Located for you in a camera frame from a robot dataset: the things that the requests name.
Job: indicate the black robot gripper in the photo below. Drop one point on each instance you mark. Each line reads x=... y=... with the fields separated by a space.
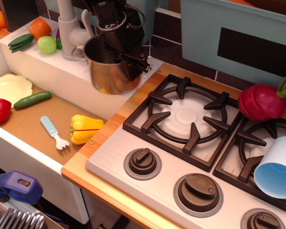
x=122 y=25

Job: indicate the stainless steel pot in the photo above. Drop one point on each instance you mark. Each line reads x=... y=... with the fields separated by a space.
x=106 y=78

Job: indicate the left small stove knob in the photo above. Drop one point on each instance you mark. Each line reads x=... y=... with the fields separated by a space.
x=142 y=164

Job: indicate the grey toy stove top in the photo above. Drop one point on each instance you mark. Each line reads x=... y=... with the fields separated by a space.
x=157 y=193

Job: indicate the middle large stove knob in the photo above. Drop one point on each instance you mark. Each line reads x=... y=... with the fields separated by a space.
x=198 y=195

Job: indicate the right stove knob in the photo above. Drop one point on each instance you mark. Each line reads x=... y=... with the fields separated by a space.
x=259 y=218

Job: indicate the grey toy faucet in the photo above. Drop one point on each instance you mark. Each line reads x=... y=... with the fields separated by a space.
x=73 y=37

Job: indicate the purple toy eggplant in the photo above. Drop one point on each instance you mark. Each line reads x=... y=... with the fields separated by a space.
x=58 y=40

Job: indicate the yellow toy bell pepper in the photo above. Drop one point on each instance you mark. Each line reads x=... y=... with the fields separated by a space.
x=83 y=128

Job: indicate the green toy apple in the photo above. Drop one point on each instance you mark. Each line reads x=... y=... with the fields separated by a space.
x=46 y=44

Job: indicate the green toy cucumber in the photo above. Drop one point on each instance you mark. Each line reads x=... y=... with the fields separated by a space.
x=32 y=99

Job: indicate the left black burner grate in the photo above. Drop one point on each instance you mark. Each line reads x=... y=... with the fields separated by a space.
x=186 y=120

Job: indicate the black burner grate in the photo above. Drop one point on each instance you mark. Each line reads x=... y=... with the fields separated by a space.
x=250 y=141
x=186 y=120

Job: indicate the orange toy vegetable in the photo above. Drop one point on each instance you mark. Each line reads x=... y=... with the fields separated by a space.
x=39 y=28

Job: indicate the white toy sink unit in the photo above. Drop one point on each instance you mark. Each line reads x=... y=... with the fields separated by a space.
x=24 y=143

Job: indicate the dark green toy leaves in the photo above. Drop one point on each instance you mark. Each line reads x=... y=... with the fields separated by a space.
x=20 y=42

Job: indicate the cream scalloped plate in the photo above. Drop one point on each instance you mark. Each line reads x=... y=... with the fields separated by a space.
x=14 y=87

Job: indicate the teal toy microwave cabinet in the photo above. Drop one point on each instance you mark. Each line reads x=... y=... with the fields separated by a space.
x=246 y=42

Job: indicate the red toy radish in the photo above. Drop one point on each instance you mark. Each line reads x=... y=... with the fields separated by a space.
x=263 y=102

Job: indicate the right black burner grate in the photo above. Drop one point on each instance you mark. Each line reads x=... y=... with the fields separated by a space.
x=250 y=141

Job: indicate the light blue plastic cup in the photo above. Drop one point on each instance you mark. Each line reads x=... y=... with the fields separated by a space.
x=270 y=174

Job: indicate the grey ribbed metal part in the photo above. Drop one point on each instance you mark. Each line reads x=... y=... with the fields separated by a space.
x=16 y=219

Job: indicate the blue handled toy fork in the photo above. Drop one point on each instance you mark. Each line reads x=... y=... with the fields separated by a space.
x=53 y=133

